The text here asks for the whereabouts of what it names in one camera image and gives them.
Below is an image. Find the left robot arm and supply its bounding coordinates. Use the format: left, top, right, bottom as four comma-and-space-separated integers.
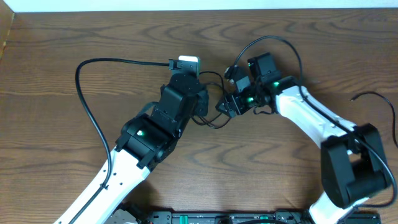
56, 72, 207, 223

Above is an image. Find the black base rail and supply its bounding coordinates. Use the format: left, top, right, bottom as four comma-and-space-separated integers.
114, 202, 382, 224

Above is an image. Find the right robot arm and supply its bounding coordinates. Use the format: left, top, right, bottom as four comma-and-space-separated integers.
216, 53, 397, 223

